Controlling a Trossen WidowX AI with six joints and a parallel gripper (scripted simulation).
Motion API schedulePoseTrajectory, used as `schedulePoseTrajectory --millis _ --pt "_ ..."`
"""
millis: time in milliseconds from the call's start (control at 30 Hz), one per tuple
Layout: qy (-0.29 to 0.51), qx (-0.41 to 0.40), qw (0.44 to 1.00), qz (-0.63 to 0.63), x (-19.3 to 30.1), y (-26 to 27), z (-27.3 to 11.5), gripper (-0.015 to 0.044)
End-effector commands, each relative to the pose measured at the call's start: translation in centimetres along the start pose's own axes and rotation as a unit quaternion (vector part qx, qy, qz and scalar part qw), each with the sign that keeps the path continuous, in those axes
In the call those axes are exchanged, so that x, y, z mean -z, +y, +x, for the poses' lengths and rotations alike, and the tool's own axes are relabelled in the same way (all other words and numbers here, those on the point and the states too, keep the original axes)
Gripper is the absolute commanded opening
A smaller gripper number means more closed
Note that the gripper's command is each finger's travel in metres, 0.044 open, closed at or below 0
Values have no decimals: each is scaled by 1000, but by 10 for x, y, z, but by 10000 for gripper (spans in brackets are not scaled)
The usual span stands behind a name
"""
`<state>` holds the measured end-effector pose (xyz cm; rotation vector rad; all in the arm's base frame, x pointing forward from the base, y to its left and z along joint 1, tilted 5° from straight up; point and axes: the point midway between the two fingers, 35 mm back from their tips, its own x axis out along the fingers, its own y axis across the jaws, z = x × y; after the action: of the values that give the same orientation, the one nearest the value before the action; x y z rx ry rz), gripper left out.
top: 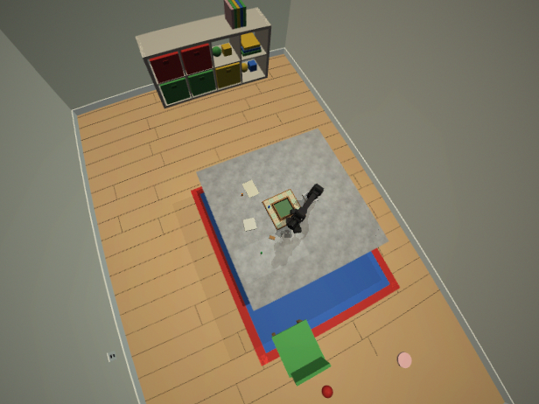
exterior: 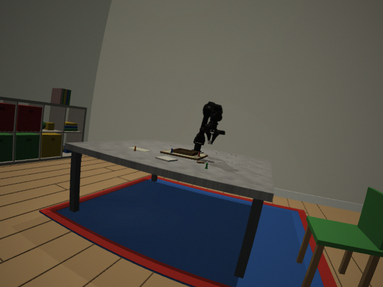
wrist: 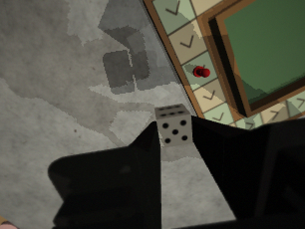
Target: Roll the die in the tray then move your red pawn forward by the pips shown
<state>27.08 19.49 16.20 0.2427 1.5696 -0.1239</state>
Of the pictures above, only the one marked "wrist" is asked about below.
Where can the square board track with arrow tiles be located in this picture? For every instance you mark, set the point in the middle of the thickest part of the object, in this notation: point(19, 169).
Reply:
point(204, 27)

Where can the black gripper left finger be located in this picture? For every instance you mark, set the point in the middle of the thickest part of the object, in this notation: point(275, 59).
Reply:
point(136, 165)

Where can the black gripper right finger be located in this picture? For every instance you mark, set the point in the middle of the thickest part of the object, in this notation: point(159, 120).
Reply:
point(241, 160)

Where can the white die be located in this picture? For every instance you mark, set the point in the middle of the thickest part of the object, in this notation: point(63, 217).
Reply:
point(173, 125)

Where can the red game pawn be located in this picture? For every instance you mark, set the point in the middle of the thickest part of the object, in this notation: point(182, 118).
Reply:
point(201, 72)

